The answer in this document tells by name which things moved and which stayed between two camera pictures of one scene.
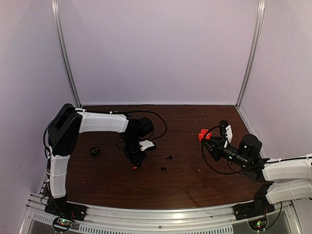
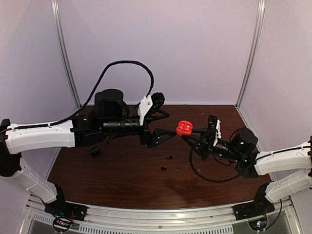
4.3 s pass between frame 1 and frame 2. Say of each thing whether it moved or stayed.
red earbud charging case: moved
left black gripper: moved
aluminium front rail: stayed
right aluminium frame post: stayed
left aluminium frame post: stayed
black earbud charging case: stayed
